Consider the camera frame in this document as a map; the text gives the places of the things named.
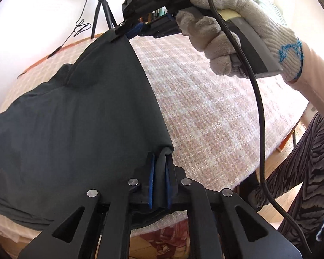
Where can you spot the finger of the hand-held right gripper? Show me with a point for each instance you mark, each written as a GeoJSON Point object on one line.
{"type": "Point", "coordinates": [162, 28]}
{"type": "Point", "coordinates": [122, 27]}

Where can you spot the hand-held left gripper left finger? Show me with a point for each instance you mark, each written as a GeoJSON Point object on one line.
{"type": "Point", "coordinates": [151, 178]}

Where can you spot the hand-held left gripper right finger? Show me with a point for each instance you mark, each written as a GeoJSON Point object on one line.
{"type": "Point", "coordinates": [168, 186]}

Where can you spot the dark teal pants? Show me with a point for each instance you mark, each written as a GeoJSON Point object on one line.
{"type": "Point", "coordinates": [83, 113]}

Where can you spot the person's right forearm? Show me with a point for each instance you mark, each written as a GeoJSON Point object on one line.
{"type": "Point", "coordinates": [318, 86]}

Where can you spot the person's right hand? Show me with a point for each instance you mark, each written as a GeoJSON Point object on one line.
{"type": "Point", "coordinates": [264, 29]}

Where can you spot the small black tripod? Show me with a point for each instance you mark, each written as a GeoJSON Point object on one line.
{"type": "Point", "coordinates": [104, 2]}

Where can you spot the red patterned cloth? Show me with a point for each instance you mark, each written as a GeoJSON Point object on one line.
{"type": "Point", "coordinates": [164, 237]}

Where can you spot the beige checked bed blanket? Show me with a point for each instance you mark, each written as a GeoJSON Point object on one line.
{"type": "Point", "coordinates": [218, 113]}

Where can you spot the orange patterned bed sheet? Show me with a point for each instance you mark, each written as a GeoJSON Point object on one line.
{"type": "Point", "coordinates": [35, 65]}

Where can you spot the person's striped trouser leg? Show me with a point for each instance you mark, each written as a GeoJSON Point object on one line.
{"type": "Point", "coordinates": [307, 167]}

